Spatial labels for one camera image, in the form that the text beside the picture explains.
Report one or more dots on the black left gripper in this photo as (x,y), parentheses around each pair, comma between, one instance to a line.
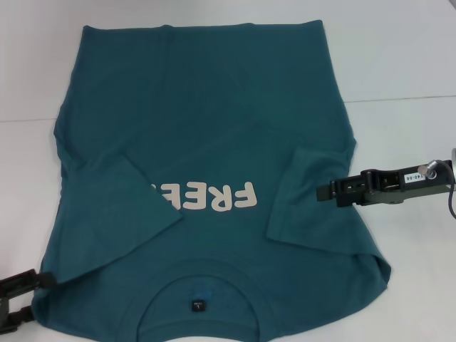
(5,310)

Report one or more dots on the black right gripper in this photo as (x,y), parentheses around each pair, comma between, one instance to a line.
(406,183)

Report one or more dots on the teal blue FREE! t-shirt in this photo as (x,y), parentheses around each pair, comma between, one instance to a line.
(213,124)

